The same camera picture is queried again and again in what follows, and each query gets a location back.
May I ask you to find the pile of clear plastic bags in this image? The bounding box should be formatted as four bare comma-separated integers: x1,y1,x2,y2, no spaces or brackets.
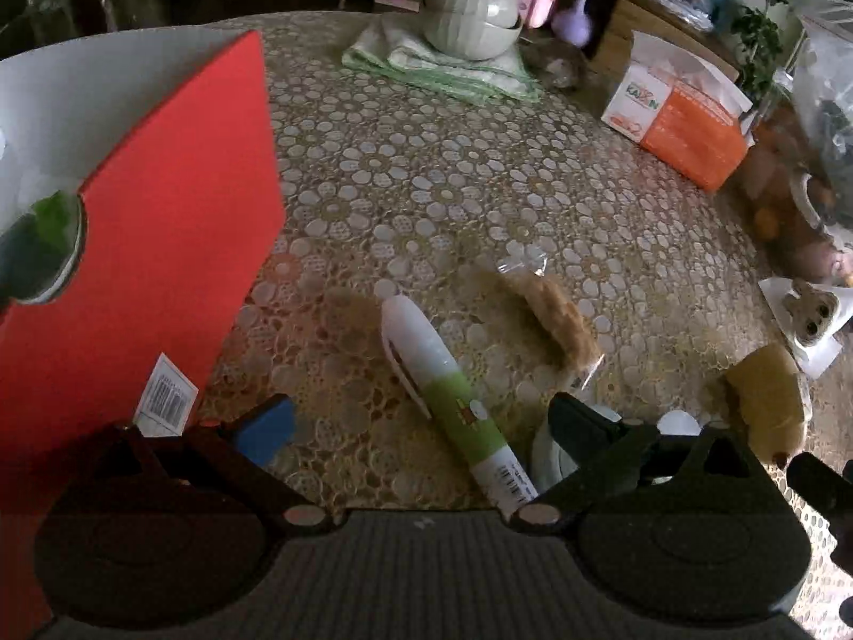
775,0,853,249

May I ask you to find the grey-green lidded bowl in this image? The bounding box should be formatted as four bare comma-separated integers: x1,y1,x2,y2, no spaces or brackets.
422,0,525,60

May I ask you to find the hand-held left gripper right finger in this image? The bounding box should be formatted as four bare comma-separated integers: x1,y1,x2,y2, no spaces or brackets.
516,392,787,535

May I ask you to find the cookie in clear wrapper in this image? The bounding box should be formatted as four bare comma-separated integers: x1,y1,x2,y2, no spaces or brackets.
496,249,605,392

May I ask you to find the folded green cloth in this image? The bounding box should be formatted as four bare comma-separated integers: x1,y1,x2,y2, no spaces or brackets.
341,16,542,106

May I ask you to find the red cardboard box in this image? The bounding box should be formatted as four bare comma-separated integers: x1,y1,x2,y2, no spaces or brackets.
0,30,288,640

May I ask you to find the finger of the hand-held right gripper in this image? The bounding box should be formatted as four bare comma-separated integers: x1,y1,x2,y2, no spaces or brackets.
786,451,853,534

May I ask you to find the orange and white tissue box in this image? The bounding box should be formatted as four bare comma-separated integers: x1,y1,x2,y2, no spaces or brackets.
600,29,755,194

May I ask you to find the owl toy on card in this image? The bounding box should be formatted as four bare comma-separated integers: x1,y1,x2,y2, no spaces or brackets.
758,276,847,378

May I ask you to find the tall green plant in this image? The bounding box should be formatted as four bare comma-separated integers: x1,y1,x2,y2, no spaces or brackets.
728,0,853,102

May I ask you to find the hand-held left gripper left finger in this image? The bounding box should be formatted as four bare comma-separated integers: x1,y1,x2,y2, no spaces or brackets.
67,395,334,538

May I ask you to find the brown bread roll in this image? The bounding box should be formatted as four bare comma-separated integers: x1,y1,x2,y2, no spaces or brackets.
724,342,811,469

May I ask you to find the purple gourd-shaped bottle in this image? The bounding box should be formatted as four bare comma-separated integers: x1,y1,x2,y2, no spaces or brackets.
551,0,598,48

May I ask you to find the pink round container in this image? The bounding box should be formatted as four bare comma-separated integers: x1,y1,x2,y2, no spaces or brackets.
516,0,560,29

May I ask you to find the white and green pen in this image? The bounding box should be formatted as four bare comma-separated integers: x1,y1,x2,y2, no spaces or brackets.
379,292,541,522

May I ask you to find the bag of oranges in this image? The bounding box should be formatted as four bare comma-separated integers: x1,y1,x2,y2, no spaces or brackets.
731,105,853,284

